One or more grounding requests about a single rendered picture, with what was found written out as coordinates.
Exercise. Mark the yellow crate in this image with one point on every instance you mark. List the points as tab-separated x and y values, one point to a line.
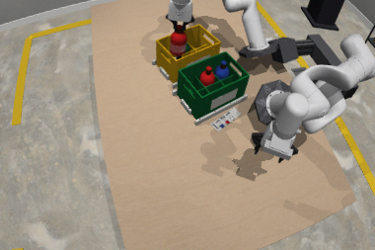
200	48

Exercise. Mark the white paper pick list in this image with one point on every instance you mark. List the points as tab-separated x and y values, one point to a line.
226	119

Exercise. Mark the red bottle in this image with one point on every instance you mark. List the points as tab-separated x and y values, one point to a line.
178	42
207	77

